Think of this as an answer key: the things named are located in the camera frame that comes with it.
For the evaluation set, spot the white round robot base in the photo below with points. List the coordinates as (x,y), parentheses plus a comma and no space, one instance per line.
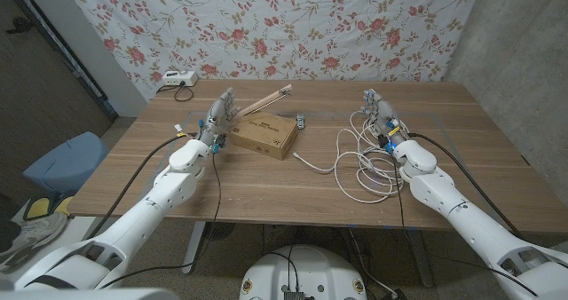
(328,269)

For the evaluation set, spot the floral backdrop cloth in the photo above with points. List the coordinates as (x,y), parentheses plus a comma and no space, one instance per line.
(266,7)

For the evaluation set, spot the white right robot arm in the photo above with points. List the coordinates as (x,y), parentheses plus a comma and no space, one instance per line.
(470,220)

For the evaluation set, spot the white power adapter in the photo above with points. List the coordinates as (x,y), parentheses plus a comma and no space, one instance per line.
(179,78)

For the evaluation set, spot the black round fan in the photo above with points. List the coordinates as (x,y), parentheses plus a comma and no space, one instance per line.
(217,231)

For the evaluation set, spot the yellow and black shoe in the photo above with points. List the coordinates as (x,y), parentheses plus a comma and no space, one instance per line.
(40,206)

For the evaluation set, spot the brown cardboard box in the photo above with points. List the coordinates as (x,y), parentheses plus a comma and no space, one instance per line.
(266,133)

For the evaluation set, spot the wooden stick with metal bracket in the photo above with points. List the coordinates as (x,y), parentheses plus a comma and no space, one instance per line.
(266,100)

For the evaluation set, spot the white robot chest edge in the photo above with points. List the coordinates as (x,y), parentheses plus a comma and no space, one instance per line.
(89,294)

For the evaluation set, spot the small silver toy car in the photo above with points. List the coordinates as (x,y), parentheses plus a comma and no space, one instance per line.
(301,121)

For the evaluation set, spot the grey sneaker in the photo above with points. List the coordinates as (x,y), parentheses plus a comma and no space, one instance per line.
(31,238)

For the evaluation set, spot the white table leg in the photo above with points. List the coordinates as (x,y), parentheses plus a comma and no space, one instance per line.
(421,260)
(194,247)

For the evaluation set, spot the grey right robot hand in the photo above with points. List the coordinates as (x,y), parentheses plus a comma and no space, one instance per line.
(384,113)

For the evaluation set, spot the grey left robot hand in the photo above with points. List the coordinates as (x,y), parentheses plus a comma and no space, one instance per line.
(217,120)

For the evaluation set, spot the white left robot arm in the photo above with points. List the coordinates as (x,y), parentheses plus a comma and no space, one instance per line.
(133,220)

